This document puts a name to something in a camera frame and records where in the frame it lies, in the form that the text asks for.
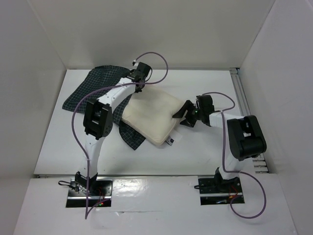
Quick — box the cream pillow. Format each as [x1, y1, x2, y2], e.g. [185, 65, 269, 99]
[122, 85, 184, 146]

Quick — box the dark checked pillowcase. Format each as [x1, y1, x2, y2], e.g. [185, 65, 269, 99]
[61, 65, 145, 150]

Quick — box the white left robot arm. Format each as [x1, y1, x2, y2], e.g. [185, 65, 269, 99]
[75, 62, 152, 195]

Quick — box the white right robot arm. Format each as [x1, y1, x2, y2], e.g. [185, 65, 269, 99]
[172, 92, 267, 193]

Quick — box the white pillow label tag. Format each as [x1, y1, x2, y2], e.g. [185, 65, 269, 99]
[165, 131, 182, 146]

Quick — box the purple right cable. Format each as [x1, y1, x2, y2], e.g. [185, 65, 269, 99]
[198, 92, 267, 218]

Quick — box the purple cable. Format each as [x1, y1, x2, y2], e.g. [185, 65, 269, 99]
[71, 51, 169, 220]
[198, 92, 267, 218]

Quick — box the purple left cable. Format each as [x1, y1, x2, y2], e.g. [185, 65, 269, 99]
[71, 51, 169, 220]

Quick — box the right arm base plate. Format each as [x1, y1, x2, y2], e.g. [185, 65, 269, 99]
[194, 177, 245, 206]

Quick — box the aluminium rail frame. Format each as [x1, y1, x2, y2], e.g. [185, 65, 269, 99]
[230, 68, 269, 174]

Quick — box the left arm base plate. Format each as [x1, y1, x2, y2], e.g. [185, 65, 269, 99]
[58, 178, 113, 208]

